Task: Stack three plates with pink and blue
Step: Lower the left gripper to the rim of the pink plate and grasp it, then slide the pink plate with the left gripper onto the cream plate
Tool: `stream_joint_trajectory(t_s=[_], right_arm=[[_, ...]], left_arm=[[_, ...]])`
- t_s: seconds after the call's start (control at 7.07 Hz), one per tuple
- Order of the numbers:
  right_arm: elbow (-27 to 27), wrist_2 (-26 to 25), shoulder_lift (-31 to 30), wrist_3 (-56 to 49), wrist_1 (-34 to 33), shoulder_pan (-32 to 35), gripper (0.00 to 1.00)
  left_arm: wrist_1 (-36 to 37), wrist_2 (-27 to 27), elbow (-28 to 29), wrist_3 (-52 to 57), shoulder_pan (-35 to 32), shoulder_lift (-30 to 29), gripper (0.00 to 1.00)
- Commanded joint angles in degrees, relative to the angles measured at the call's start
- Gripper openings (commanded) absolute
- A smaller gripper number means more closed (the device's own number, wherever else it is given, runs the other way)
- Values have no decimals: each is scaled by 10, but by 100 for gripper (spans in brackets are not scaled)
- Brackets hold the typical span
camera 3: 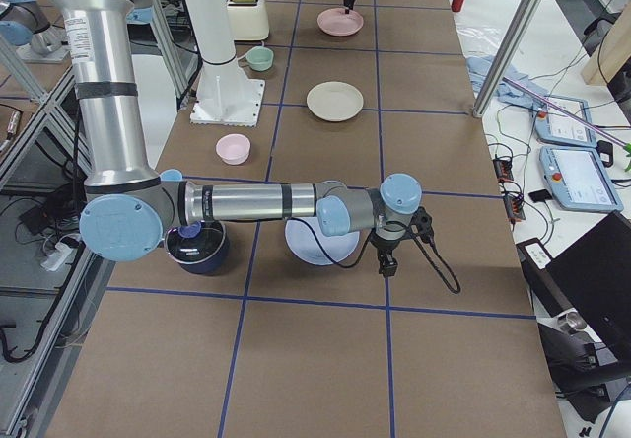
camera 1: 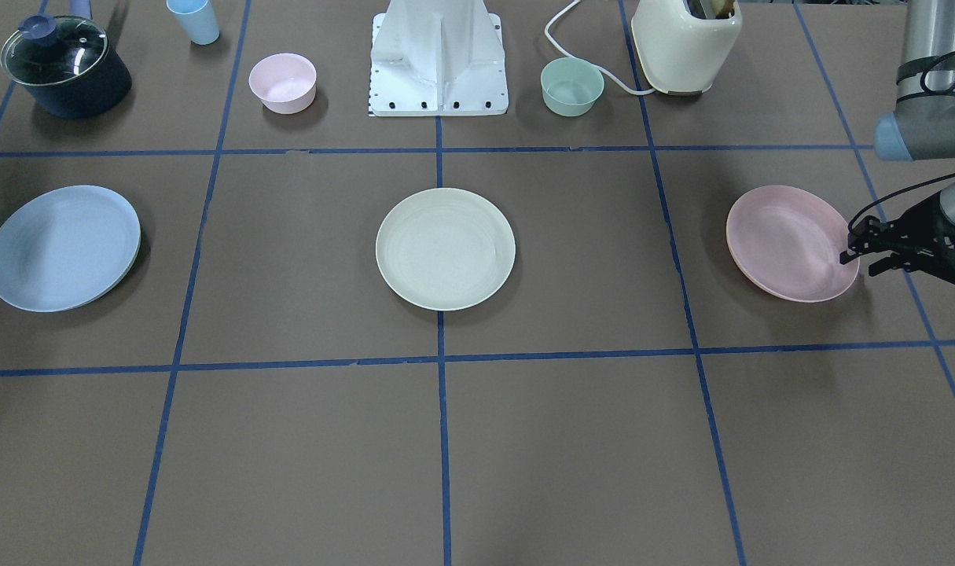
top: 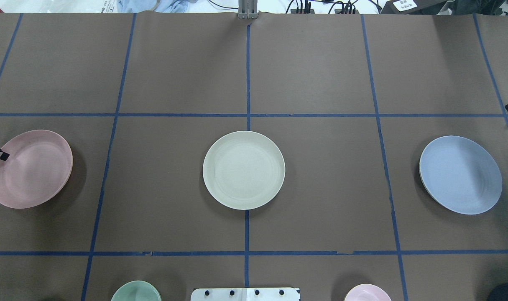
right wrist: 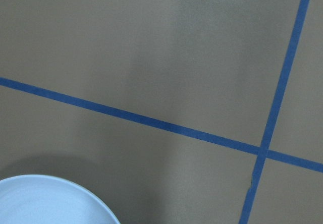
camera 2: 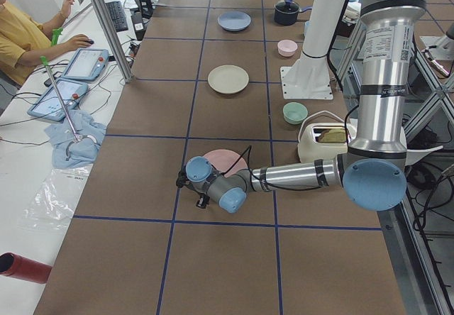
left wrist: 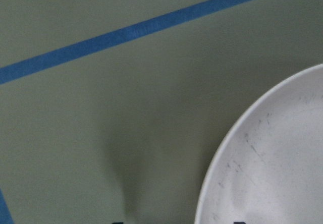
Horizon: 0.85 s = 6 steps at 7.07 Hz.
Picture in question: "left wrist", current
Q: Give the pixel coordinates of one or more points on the pink plate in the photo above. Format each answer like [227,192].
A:
[268,168]

